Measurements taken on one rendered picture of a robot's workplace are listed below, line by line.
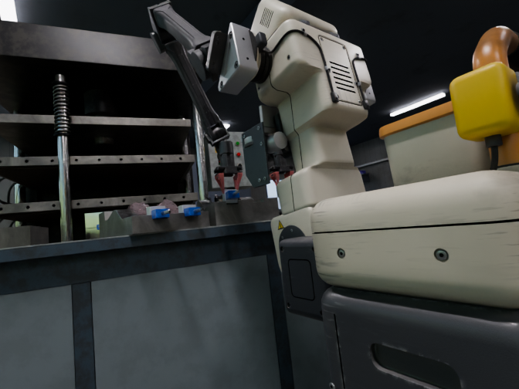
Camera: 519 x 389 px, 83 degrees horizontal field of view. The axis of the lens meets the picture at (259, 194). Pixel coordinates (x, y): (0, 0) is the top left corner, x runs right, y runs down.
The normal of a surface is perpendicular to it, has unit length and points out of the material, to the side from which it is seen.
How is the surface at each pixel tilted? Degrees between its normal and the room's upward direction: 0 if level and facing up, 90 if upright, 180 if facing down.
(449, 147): 92
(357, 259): 90
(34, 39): 90
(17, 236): 90
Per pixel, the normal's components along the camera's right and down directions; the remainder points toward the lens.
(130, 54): 0.36, -0.14
